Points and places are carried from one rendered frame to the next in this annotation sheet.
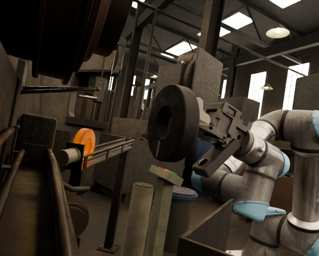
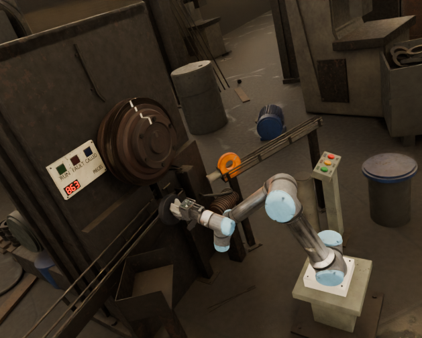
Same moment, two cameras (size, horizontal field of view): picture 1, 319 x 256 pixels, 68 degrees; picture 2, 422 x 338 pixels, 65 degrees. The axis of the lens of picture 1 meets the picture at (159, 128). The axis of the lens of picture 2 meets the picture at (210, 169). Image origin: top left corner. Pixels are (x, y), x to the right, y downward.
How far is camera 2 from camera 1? 1.72 m
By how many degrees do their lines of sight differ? 72
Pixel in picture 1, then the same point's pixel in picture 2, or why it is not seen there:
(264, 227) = not seen: hidden behind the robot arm
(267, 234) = not seen: hidden behind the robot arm
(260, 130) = (259, 192)
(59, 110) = (326, 36)
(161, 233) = (331, 213)
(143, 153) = not seen: outside the picture
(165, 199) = (326, 188)
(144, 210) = (302, 196)
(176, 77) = not seen: outside the picture
